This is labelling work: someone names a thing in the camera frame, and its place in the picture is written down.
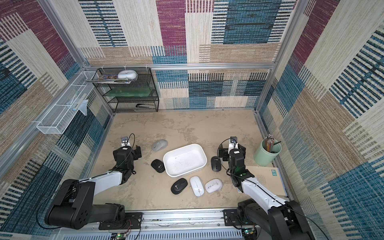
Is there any white wire wall basket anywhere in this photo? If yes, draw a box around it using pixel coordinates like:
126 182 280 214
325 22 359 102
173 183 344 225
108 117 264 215
37 71 95 135

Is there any paper cone in basket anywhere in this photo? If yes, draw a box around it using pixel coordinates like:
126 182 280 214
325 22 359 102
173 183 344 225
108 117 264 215
72 95 89 116

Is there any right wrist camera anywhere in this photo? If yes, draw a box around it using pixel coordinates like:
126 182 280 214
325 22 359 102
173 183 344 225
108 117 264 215
228 137 238 154

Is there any black mouse with logo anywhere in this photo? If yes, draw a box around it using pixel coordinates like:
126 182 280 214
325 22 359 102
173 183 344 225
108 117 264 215
211 156 222 172

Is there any pencils bundle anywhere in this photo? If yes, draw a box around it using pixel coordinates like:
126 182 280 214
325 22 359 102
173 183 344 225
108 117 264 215
265 134 281 154

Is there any black wire shelf rack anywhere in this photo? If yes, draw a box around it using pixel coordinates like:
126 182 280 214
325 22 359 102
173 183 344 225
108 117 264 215
88 67 160 114

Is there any brown notebook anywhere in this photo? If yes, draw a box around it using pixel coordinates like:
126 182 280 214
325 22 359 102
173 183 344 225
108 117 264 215
247 166 287 197

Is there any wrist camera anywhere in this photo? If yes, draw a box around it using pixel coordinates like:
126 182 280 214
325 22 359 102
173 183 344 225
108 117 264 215
228 137 238 154
121 137 131 147

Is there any grey computer mouse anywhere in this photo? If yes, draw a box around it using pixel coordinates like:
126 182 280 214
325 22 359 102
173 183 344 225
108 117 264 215
151 139 168 152

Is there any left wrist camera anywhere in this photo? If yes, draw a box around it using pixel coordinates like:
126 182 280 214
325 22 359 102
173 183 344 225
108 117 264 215
121 137 131 147

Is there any green circuit board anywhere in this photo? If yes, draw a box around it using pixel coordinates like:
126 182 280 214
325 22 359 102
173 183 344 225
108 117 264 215
111 233 128 240

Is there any white plastic storage box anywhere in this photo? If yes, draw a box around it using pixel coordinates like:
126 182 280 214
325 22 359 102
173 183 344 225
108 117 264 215
163 144 208 178

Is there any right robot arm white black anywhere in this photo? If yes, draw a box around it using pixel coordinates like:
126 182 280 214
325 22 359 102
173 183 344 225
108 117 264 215
217 139 315 240

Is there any green sheet on shelf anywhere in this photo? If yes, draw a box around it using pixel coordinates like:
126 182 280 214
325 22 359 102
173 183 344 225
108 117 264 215
103 87 152 97

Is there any green pencil cup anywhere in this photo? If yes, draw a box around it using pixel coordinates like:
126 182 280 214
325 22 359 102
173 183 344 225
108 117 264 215
253 140 282 167

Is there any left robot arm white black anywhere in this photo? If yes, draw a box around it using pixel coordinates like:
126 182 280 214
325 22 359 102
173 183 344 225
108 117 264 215
45 146 142 230

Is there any white vertical mouse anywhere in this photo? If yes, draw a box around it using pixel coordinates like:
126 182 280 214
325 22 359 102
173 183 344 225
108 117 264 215
205 179 223 194

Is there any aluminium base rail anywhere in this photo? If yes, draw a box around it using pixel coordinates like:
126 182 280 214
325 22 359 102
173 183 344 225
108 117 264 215
50 205 310 240

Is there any black stapler on shelf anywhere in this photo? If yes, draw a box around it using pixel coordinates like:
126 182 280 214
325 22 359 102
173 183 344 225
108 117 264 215
136 104 156 109

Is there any black mouse oval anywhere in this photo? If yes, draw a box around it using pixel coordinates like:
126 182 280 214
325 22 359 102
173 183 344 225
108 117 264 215
171 178 188 195

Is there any magazine on shelf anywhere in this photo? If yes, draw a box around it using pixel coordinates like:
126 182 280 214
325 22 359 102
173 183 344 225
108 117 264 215
86 75 138 84

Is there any white round device on shelf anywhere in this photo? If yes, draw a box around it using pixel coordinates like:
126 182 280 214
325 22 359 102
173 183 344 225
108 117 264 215
118 70 138 81

